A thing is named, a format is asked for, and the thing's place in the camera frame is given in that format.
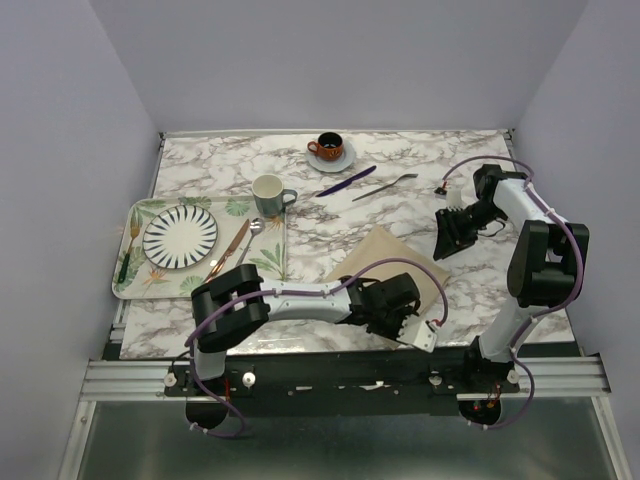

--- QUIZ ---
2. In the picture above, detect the rose gold knife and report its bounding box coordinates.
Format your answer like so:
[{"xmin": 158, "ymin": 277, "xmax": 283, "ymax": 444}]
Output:
[{"xmin": 204, "ymin": 220, "xmax": 250, "ymax": 283}]

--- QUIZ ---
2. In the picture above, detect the beige cloth napkin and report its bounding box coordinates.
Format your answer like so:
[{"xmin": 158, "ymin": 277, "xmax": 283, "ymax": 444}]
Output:
[{"xmin": 325, "ymin": 225, "xmax": 451, "ymax": 320}]

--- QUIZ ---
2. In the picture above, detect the silver fork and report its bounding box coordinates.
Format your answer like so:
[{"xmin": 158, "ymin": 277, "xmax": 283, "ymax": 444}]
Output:
[{"xmin": 352, "ymin": 173, "xmax": 419, "ymax": 202}]

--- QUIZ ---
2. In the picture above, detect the gold fork with green handle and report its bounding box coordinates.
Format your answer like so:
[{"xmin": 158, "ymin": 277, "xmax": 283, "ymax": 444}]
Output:
[{"xmin": 117, "ymin": 214, "xmax": 140, "ymax": 284}]

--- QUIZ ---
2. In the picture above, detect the silver spoon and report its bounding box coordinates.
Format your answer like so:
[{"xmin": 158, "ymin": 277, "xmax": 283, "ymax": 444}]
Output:
[{"xmin": 236, "ymin": 218, "xmax": 265, "ymax": 266}]

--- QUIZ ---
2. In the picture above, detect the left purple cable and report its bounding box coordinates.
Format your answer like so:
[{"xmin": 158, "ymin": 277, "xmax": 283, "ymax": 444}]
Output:
[{"xmin": 184, "ymin": 257, "xmax": 450, "ymax": 439}]

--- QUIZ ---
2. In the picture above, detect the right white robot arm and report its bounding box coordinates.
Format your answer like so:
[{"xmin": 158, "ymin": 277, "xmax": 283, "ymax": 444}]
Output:
[{"xmin": 433, "ymin": 156, "xmax": 590, "ymax": 392}]

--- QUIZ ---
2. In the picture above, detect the white plate with blue stripes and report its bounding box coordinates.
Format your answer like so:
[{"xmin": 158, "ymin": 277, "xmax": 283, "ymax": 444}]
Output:
[{"xmin": 142, "ymin": 205, "xmax": 219, "ymax": 270}]

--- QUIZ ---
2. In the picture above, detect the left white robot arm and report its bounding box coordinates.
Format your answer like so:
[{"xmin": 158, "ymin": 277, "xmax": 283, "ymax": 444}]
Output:
[{"xmin": 187, "ymin": 264, "xmax": 421, "ymax": 395}]

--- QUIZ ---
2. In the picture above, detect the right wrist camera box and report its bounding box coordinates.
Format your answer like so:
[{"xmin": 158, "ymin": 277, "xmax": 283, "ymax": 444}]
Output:
[{"xmin": 446, "ymin": 189, "xmax": 466, "ymax": 211}]

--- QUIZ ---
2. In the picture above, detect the brown coffee cup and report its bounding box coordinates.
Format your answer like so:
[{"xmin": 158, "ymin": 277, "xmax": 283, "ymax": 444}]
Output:
[{"xmin": 307, "ymin": 132, "xmax": 344, "ymax": 162}]

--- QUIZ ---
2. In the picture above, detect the grey and cream mug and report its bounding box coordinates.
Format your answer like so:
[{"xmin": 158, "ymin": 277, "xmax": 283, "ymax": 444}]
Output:
[{"xmin": 251, "ymin": 174, "xmax": 298, "ymax": 218}]

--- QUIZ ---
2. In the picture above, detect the purple knife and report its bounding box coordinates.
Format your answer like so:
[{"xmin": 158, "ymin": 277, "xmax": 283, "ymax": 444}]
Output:
[{"xmin": 317, "ymin": 166, "xmax": 377, "ymax": 197}]

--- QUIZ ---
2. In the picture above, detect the white saucer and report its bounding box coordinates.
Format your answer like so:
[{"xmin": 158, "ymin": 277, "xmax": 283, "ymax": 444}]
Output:
[{"xmin": 305, "ymin": 139, "xmax": 358, "ymax": 173}]

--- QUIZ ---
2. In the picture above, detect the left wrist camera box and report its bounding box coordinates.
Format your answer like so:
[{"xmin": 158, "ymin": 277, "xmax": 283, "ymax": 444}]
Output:
[{"xmin": 397, "ymin": 320, "xmax": 437, "ymax": 353}]

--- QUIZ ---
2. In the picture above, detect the white tray with leaf print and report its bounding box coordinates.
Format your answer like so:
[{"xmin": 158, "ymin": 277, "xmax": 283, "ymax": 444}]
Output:
[{"xmin": 112, "ymin": 196, "xmax": 259, "ymax": 300}]

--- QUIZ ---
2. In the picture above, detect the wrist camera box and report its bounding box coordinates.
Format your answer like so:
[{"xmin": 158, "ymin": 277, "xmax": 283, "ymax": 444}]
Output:
[
  {"xmin": 446, "ymin": 189, "xmax": 466, "ymax": 211},
  {"xmin": 397, "ymin": 320, "xmax": 437, "ymax": 353}
]

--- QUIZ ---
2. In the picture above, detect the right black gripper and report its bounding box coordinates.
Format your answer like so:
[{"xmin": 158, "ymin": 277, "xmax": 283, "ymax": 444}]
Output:
[{"xmin": 432, "ymin": 201, "xmax": 505, "ymax": 260}]

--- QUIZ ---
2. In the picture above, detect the aluminium frame rail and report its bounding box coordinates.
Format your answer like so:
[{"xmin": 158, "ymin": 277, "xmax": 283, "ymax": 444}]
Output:
[{"xmin": 80, "ymin": 357, "xmax": 611, "ymax": 402}]

